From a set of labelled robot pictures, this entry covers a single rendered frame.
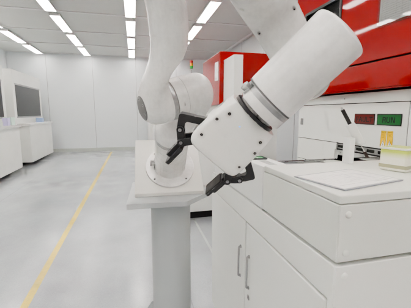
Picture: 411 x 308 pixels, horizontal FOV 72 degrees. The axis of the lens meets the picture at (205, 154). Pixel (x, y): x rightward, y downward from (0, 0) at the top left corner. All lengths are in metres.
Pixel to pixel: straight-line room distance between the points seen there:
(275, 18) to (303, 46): 0.12
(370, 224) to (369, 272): 0.11
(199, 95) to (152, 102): 0.14
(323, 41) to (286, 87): 0.07
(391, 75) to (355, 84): 0.18
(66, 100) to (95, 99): 0.77
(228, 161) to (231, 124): 0.06
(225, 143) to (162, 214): 0.72
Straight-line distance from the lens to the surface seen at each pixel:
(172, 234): 1.15
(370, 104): 1.47
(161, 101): 0.78
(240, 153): 0.45
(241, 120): 0.43
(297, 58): 0.41
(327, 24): 0.42
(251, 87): 0.43
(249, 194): 1.03
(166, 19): 0.74
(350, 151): 1.02
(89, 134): 9.04
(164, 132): 0.93
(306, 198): 0.72
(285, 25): 0.53
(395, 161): 0.95
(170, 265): 1.20
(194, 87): 0.84
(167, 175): 1.09
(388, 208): 0.72
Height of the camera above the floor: 1.13
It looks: 8 degrees down
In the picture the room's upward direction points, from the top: straight up
